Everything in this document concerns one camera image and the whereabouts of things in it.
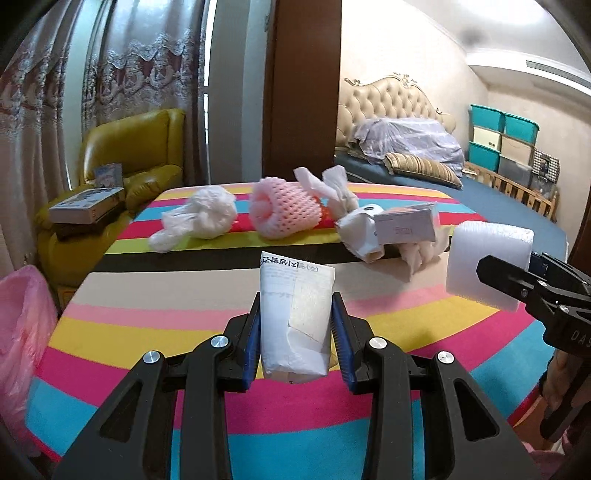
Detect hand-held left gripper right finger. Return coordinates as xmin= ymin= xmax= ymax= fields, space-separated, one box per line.
xmin=330 ymin=291 xmax=541 ymax=480

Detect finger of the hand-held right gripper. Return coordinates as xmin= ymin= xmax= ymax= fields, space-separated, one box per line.
xmin=475 ymin=255 xmax=548 ymax=308
xmin=529 ymin=251 xmax=591 ymax=283

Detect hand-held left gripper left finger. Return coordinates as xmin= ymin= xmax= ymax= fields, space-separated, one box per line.
xmin=53 ymin=291 xmax=264 ymax=480

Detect white textured foam block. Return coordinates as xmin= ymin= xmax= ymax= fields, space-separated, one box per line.
xmin=445 ymin=220 xmax=535 ymax=309

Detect cream medicine box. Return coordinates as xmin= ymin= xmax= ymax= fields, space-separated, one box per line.
xmin=259 ymin=251 xmax=336 ymax=384

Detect pink foam fruit net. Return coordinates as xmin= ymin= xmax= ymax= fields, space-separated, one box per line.
xmin=249 ymin=178 xmax=324 ymax=240

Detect bin with pink liner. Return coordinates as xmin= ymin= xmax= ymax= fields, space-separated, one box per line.
xmin=0 ymin=265 xmax=58 ymax=457

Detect person's right hand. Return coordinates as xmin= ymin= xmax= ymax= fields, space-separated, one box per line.
xmin=541 ymin=353 xmax=575 ymax=411

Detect bed with blue sheet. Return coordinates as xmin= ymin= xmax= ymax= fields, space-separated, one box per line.
xmin=335 ymin=152 xmax=568 ymax=259

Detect knotted white plastic wrap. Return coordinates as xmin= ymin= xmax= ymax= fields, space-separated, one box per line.
xmin=399 ymin=231 xmax=451 ymax=275

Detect black white checkered bag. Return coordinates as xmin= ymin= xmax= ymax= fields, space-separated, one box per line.
xmin=531 ymin=148 xmax=560 ymax=192

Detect white cardboard box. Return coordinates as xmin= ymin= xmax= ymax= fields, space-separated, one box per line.
xmin=373 ymin=203 xmax=438 ymax=245

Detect crumpled white paper bag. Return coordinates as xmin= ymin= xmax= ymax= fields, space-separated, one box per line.
xmin=335 ymin=203 xmax=386 ymax=264

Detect brown striped pillow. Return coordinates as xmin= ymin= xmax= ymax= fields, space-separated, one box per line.
xmin=385 ymin=152 xmax=464 ymax=190

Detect stack of plastic storage bins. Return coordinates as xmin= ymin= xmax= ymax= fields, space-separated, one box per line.
xmin=467 ymin=104 xmax=541 ymax=185

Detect crumpled white plastic bag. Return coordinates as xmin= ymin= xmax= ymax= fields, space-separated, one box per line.
xmin=148 ymin=187 xmax=238 ymax=254

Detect twisted white plastic bag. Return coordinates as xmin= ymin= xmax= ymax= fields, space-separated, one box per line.
xmin=294 ymin=166 xmax=358 ymax=217

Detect ceiling air vent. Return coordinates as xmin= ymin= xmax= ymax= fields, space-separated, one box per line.
xmin=526 ymin=60 xmax=591 ymax=88

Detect cream tufted headboard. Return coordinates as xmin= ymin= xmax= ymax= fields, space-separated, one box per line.
xmin=335 ymin=71 xmax=458 ymax=153

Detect flat dark box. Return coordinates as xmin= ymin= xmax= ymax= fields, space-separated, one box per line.
xmin=54 ymin=212 xmax=125 ymax=241

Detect flat white printed box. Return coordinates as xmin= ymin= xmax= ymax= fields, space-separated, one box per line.
xmin=48 ymin=187 xmax=126 ymax=224

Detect small blue picture box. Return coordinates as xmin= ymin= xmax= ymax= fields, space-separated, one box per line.
xmin=95 ymin=162 xmax=124 ymax=190

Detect yellow leather armchair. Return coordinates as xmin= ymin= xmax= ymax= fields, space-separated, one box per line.
xmin=36 ymin=108 xmax=186 ymax=296

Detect pink floral lace curtain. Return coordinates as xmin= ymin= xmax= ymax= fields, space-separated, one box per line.
xmin=0 ymin=18 xmax=93 ymax=287
xmin=65 ymin=0 xmax=218 ymax=185

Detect wooden cot rail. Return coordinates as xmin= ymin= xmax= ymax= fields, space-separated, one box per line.
xmin=462 ymin=159 xmax=559 ymax=217

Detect brown wooden door frame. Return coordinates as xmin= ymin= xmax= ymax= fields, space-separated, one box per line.
xmin=261 ymin=0 xmax=342 ymax=183

